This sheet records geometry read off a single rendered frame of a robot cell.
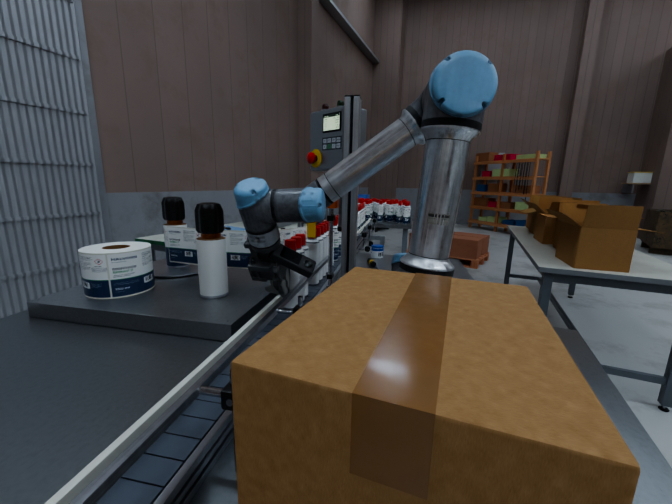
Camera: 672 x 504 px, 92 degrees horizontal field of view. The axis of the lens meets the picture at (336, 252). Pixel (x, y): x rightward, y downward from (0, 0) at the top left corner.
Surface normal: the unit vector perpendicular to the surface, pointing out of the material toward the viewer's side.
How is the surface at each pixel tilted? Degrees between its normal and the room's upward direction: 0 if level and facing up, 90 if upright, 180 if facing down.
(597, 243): 90
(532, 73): 90
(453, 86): 82
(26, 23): 90
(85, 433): 0
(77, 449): 0
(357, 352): 0
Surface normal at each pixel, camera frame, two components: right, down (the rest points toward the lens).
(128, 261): 0.80, 0.15
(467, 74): -0.09, 0.07
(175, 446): 0.02, -0.98
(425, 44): -0.40, 0.18
